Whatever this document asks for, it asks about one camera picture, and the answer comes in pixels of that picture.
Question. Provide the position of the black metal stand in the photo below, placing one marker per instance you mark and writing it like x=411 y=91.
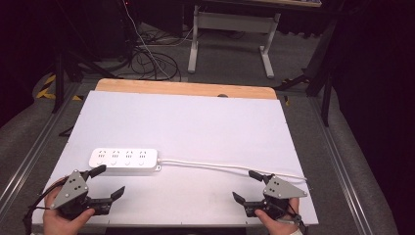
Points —
x=58 y=84
x=326 y=98

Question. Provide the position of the aluminium floor rail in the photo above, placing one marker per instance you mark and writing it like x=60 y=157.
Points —
x=336 y=163
x=32 y=153

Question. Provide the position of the black equipment box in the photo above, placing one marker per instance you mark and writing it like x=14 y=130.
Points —
x=114 y=29

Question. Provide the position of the black table grommet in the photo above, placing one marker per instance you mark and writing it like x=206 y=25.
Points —
x=222 y=95

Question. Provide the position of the white metal desk frame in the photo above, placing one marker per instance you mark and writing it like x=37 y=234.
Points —
x=235 y=22

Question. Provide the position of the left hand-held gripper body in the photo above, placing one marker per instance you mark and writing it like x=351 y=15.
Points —
x=70 y=191

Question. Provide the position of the white power strip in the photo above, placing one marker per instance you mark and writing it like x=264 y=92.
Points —
x=124 y=159

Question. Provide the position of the person's left hand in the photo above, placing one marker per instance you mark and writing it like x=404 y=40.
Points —
x=60 y=223

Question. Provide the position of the person's right hand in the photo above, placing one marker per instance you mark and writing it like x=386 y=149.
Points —
x=282 y=225

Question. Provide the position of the white board sheet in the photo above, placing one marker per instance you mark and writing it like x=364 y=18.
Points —
x=182 y=124

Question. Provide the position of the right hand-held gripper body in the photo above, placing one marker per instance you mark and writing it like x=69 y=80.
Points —
x=282 y=190

